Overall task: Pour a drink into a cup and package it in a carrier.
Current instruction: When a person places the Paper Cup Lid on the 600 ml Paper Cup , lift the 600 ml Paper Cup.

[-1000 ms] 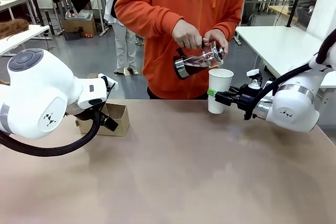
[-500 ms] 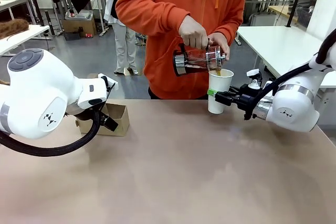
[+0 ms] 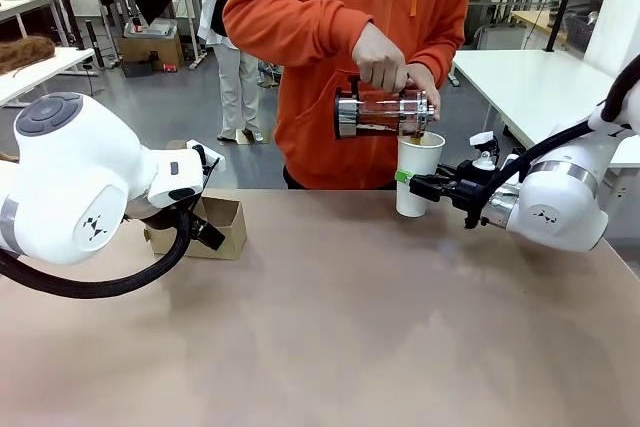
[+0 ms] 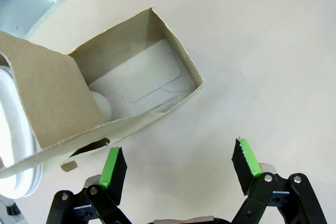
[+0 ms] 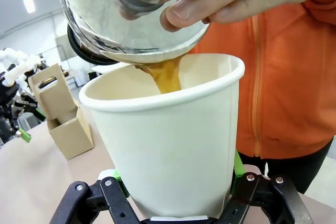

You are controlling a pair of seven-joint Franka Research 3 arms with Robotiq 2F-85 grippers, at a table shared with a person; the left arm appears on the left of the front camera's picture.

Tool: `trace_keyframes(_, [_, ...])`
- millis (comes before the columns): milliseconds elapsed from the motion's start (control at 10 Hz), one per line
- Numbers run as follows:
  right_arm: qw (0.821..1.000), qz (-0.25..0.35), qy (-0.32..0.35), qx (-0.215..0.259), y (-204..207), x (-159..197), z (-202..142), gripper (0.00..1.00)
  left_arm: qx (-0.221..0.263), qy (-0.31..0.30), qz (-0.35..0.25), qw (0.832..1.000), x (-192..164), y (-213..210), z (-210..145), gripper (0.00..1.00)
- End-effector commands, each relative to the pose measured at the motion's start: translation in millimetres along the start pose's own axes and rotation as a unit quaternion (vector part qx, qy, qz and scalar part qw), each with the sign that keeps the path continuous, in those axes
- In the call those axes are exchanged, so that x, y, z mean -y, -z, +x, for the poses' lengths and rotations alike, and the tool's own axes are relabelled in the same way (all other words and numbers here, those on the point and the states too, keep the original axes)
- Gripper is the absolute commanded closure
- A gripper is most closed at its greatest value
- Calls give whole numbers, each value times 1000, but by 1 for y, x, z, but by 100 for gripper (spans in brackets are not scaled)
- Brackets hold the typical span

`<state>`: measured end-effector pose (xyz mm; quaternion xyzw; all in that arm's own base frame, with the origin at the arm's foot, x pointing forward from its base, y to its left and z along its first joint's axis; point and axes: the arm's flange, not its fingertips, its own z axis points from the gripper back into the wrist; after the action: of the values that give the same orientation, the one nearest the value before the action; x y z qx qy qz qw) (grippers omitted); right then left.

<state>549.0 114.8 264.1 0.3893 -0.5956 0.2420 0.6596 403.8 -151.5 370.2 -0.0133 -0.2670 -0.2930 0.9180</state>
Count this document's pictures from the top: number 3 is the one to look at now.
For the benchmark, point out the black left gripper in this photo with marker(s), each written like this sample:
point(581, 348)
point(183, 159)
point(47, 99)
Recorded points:
point(207, 233)

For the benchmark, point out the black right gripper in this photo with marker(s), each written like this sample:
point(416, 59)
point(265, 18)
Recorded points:
point(472, 192)

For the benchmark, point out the brown cardboard cup carrier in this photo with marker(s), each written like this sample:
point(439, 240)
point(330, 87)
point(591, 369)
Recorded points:
point(227, 227)

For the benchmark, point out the white paper cup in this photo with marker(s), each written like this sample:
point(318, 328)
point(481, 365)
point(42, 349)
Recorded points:
point(422, 157)

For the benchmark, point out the glass french press pitcher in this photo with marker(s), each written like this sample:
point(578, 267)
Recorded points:
point(380, 112)

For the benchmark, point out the person's left forearm orange sleeve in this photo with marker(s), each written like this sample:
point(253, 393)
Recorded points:
point(440, 47)

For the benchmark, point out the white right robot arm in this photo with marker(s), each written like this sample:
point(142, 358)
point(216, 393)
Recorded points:
point(550, 207)

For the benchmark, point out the person's right forearm orange sleeve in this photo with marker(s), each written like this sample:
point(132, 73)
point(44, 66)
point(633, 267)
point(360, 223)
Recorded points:
point(300, 22)

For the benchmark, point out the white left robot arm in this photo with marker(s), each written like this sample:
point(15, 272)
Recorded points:
point(75, 187)

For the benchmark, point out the person's left hand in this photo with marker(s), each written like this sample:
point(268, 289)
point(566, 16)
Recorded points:
point(432, 97)

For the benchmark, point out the person's right hand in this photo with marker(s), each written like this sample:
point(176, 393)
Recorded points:
point(382, 64)

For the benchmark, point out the person in orange hoodie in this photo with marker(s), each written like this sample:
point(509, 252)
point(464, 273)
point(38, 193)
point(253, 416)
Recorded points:
point(320, 137)

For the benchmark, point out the large white side table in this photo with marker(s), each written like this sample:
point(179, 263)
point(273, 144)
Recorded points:
point(540, 87)

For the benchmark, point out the person in black top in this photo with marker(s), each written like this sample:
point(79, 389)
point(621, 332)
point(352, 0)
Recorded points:
point(240, 77)

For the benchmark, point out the small black floor case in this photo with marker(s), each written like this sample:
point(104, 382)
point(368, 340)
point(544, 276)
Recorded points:
point(137, 68)

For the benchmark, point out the large cardboard box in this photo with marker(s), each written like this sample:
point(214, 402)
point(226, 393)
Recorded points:
point(150, 49)

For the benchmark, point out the grey plastic bin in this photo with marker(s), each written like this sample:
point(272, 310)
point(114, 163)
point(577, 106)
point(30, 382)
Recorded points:
point(150, 28)

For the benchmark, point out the black slanted stand pole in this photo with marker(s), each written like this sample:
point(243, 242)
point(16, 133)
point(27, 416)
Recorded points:
point(562, 2)

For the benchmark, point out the white table with fur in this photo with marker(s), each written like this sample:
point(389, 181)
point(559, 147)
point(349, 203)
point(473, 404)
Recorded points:
point(45, 72)

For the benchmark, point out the brown furry bundle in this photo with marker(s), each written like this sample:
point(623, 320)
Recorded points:
point(25, 53)

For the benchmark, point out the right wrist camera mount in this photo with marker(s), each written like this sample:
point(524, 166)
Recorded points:
point(482, 139)

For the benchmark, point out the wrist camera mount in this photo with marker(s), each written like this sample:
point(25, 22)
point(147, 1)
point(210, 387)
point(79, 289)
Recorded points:
point(212, 159)
point(482, 139)

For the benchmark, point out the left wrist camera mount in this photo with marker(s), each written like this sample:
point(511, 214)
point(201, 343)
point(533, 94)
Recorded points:
point(212, 159)

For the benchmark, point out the short black post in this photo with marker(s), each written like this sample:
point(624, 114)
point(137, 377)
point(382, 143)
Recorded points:
point(95, 44)

